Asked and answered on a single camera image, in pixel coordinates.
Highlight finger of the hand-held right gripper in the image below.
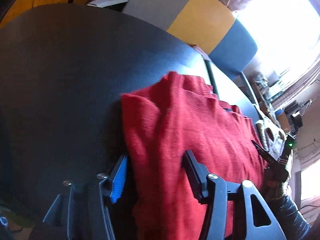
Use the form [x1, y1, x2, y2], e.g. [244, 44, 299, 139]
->
[251, 140, 278, 166]

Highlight red knit sweater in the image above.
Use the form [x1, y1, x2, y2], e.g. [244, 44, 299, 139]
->
[121, 71, 272, 240]

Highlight person's right hand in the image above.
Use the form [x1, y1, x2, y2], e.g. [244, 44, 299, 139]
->
[264, 166, 290, 200]

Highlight person's right forearm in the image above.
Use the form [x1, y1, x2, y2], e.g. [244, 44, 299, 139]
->
[271, 195, 313, 240]

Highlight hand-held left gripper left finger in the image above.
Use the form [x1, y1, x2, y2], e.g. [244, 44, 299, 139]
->
[42, 154, 129, 240]

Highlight pale pink knit sweater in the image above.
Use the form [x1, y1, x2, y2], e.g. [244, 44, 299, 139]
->
[262, 124, 287, 155]

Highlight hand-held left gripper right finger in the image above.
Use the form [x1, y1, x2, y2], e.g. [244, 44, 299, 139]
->
[183, 150, 287, 240]

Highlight clear plastic boxes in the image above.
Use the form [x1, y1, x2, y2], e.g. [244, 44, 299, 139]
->
[252, 72, 280, 93]

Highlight pink printed cushion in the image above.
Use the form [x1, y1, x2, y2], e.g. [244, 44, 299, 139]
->
[191, 44, 210, 56]

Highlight grey yellow blue sofa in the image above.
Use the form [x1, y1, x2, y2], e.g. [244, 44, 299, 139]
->
[121, 0, 259, 74]

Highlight window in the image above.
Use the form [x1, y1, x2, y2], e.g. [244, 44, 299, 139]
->
[235, 0, 320, 85]

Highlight grey sofa armrest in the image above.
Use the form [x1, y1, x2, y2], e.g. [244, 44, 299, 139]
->
[86, 0, 130, 8]
[239, 71, 258, 103]

